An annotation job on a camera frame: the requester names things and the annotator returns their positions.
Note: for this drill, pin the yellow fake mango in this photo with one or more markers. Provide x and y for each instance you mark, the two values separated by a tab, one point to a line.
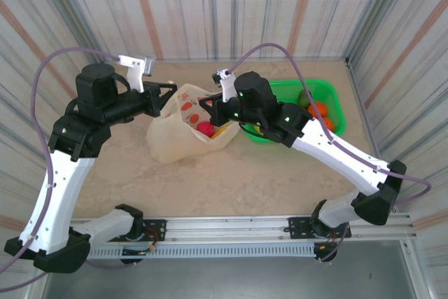
220	133

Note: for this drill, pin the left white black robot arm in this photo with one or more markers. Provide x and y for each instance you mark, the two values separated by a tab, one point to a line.
59	194

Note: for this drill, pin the orange fake orange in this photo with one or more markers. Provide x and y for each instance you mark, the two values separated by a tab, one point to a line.
328	124
318	109

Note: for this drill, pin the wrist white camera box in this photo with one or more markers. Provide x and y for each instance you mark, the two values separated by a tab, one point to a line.
138	66
227	85

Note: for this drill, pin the red fake peach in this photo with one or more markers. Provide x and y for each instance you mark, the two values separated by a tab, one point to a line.
205	128

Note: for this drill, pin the translucent cream plastic bag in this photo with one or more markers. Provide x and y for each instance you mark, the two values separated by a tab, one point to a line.
175	138

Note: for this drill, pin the aluminium mounting rail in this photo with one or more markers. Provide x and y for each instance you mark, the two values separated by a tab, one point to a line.
227	229

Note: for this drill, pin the green fake avocado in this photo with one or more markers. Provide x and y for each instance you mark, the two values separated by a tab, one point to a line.
304	97

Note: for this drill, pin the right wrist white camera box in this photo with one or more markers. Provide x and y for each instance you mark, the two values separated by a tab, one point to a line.
227	85

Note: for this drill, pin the green plastic basket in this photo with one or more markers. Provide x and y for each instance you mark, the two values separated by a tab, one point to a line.
329	92

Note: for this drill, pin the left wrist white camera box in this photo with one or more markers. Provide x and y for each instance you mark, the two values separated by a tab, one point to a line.
138	66

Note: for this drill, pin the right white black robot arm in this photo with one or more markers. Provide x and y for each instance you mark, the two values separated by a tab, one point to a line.
336	152

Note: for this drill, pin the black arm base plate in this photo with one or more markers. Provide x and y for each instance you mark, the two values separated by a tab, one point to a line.
157	229
297	227

